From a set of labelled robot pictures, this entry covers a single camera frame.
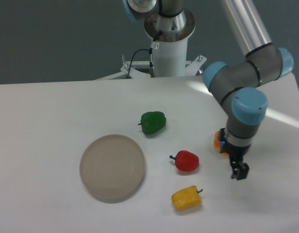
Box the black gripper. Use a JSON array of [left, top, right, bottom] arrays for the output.
[[218, 128, 252, 180]]

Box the red toy bell pepper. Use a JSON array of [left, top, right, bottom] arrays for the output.
[[169, 150, 199, 172]]

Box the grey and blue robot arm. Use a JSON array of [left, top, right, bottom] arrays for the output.
[[123, 0, 294, 180]]

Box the yellow toy bell pepper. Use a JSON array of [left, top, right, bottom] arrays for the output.
[[171, 185, 203, 210]]

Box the green toy bell pepper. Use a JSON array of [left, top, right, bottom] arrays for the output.
[[138, 111, 166, 135]]

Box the orange knotted bread roll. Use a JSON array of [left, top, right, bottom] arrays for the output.
[[213, 131, 229, 158]]

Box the beige round plate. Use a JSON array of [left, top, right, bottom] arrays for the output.
[[79, 134, 146, 203]]

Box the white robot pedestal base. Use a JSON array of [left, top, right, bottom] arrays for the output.
[[92, 11, 208, 81]]

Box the black cable with connector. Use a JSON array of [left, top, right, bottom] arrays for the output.
[[126, 30, 164, 80]]

